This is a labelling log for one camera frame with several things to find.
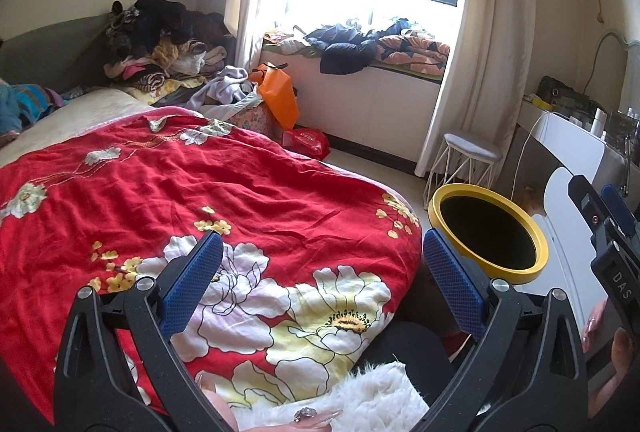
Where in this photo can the grey clothes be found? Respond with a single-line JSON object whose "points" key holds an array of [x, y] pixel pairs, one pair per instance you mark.
{"points": [[225, 87]]}

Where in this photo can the colourful patterned cloth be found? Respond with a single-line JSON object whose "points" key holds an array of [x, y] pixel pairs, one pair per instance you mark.
{"points": [[25, 104]]}

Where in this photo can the orange patterned quilt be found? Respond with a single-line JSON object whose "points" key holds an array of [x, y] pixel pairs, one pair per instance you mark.
{"points": [[415, 52]]}

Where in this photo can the dark bag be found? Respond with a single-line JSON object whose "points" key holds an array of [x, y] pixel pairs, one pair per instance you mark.
{"points": [[562, 94]]}

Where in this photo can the red shopping bag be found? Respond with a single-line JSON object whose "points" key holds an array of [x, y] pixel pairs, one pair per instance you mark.
{"points": [[307, 142]]}

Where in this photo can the grey headboard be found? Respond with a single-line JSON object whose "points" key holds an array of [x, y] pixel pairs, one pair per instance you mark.
{"points": [[55, 47]]}

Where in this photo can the white dressing table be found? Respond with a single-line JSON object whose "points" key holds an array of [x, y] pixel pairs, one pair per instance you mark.
{"points": [[570, 142]]}

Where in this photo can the floral storage bag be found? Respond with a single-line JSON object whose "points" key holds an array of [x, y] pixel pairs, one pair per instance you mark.
{"points": [[255, 122]]}

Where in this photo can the red floral blanket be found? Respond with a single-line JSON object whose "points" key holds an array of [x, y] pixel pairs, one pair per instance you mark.
{"points": [[150, 192]]}

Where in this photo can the yellow trash bin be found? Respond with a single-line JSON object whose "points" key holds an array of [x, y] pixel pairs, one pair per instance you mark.
{"points": [[535, 237]]}

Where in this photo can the beige bed sheet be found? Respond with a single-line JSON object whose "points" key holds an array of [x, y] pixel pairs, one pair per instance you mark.
{"points": [[75, 117]]}

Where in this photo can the person's left hand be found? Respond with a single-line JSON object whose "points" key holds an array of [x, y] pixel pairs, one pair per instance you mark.
{"points": [[225, 419]]}

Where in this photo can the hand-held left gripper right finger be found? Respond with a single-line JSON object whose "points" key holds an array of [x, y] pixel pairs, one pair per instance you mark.
{"points": [[452, 277]]}

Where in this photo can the dark jacket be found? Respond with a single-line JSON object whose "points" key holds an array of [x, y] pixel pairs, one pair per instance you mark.
{"points": [[345, 54]]}

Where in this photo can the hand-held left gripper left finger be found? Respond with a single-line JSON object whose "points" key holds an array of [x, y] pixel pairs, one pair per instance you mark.
{"points": [[192, 277]]}

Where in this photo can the white bottle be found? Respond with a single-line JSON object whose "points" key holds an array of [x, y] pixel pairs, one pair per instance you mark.
{"points": [[598, 122]]}

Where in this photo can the person's right hand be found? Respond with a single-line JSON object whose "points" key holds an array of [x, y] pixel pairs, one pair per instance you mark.
{"points": [[615, 387]]}

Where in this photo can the orange paper bag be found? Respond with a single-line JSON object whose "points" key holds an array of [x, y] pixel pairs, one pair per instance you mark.
{"points": [[280, 97]]}

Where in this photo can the person's black pants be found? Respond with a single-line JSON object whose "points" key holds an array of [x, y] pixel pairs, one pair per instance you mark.
{"points": [[400, 352]]}

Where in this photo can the white fluffy garment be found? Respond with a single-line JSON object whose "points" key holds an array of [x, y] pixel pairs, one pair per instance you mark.
{"points": [[370, 402]]}

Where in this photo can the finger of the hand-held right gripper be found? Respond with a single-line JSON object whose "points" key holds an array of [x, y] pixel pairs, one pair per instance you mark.
{"points": [[587, 204], [622, 212]]}

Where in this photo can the pile of clothes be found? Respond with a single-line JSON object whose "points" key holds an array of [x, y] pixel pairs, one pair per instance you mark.
{"points": [[155, 32]]}

